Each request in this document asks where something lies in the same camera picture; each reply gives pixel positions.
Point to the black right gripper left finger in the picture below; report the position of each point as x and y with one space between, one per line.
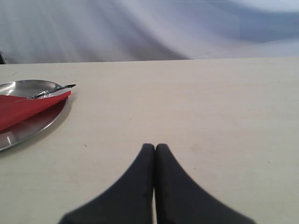
127 201

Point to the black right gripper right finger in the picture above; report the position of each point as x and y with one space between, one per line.
180 200

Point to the red flag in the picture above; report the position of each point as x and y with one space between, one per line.
14 109

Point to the round steel plate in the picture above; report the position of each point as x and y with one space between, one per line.
29 128

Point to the white backdrop cloth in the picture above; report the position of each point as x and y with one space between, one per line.
68 31

